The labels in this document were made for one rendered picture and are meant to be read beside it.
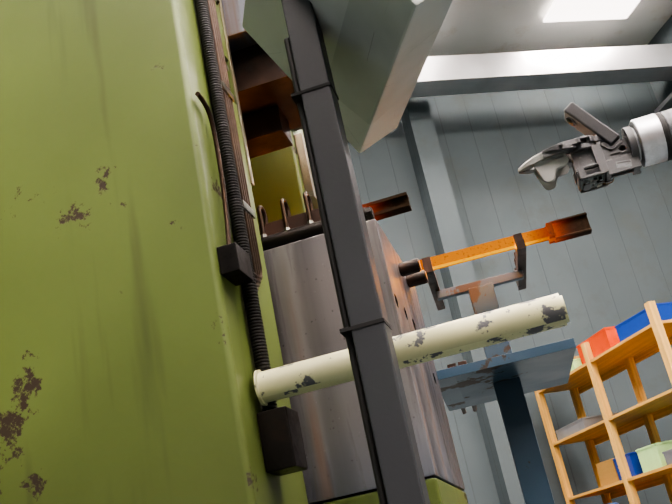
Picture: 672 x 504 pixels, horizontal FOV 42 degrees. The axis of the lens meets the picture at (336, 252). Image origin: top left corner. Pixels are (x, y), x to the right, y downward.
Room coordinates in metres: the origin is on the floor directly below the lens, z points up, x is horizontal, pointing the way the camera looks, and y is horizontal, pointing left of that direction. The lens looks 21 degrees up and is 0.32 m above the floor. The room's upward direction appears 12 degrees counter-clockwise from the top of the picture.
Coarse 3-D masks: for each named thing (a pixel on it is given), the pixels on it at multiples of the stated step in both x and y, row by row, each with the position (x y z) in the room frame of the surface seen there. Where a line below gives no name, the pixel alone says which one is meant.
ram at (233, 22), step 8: (224, 0) 1.42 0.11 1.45; (232, 0) 1.41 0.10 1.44; (240, 0) 1.41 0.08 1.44; (224, 8) 1.42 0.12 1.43; (232, 8) 1.41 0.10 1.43; (240, 8) 1.41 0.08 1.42; (224, 16) 1.42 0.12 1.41; (232, 16) 1.41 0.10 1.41; (240, 16) 1.41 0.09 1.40; (232, 24) 1.42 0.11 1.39; (240, 24) 1.41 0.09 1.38; (232, 32) 1.42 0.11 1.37; (240, 32) 1.41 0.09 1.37; (232, 40) 1.43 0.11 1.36; (240, 40) 1.44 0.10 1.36; (248, 40) 1.44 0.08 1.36; (232, 48) 1.46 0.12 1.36; (240, 48) 1.46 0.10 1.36
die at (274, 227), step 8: (296, 216) 1.46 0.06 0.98; (304, 216) 1.45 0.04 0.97; (312, 216) 1.45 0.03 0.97; (264, 224) 1.47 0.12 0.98; (272, 224) 1.47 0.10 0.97; (280, 224) 1.46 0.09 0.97; (288, 224) 1.46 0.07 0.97; (296, 224) 1.46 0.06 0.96; (304, 224) 1.45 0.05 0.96; (272, 232) 1.47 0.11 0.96
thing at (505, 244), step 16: (560, 224) 1.84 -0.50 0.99; (576, 224) 1.83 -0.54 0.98; (496, 240) 1.85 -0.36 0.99; (512, 240) 1.84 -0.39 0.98; (528, 240) 1.84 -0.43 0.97; (544, 240) 1.86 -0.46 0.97; (560, 240) 1.85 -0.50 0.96; (448, 256) 1.86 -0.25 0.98; (464, 256) 1.86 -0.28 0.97; (480, 256) 1.87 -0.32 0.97
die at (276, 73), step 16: (256, 48) 1.46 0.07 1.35; (240, 64) 1.47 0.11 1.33; (256, 64) 1.46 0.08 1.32; (272, 64) 1.45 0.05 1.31; (240, 80) 1.47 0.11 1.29; (256, 80) 1.46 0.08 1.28; (272, 80) 1.46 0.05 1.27; (288, 80) 1.47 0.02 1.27; (240, 96) 1.49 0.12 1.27; (256, 96) 1.50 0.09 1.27; (272, 96) 1.51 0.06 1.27; (288, 96) 1.52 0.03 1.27; (288, 112) 1.58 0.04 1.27
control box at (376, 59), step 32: (256, 0) 1.04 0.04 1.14; (320, 0) 0.94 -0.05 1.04; (352, 0) 0.90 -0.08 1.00; (384, 0) 0.86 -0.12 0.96; (416, 0) 0.83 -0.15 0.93; (448, 0) 0.88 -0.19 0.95; (256, 32) 1.10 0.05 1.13; (352, 32) 0.95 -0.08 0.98; (384, 32) 0.90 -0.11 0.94; (416, 32) 0.90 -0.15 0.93; (288, 64) 1.11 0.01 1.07; (352, 64) 1.00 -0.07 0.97; (384, 64) 0.95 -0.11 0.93; (416, 64) 0.99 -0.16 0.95; (352, 96) 1.06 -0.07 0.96; (384, 96) 1.01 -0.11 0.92; (352, 128) 1.12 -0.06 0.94; (384, 128) 1.13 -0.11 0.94
